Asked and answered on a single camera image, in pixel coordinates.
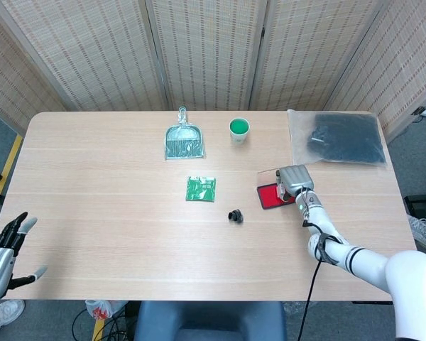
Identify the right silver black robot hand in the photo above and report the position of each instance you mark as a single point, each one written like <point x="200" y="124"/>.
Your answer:
<point x="296" y="177"/>

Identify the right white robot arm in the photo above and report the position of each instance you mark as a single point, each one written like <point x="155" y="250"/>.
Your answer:
<point x="362" y="257"/>

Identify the red ink pad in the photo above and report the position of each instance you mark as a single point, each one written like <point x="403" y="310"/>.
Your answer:
<point x="268" y="197"/>

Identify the white sneaker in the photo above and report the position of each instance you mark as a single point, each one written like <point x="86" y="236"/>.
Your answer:
<point x="9" y="312"/>

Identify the plastic bag with black contents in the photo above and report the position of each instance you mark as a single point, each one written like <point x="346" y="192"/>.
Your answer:
<point x="344" y="140"/>

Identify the small black clip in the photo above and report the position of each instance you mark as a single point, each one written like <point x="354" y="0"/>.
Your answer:
<point x="235" y="216"/>

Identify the white cup with green inside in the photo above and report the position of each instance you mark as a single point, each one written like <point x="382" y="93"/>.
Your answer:
<point x="239" y="129"/>

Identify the green packet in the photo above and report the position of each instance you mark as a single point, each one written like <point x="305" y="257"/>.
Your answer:
<point x="200" y="190"/>

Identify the white red plastic bag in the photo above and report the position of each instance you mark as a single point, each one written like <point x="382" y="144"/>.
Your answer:
<point x="99" y="309"/>

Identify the teal dustpan in plastic bag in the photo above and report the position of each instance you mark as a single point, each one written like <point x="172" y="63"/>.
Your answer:
<point x="184" y="142"/>

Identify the black box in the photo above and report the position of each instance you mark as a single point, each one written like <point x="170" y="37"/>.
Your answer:
<point x="424" y="204"/>

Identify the grey sneaker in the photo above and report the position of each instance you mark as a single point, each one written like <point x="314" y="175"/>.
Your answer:
<point x="424" y="232"/>

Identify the bamboo folding screen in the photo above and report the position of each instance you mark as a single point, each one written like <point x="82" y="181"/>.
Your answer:
<point x="206" y="53"/>

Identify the blue chair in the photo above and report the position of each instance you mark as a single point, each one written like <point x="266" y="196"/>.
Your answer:
<point x="209" y="321"/>

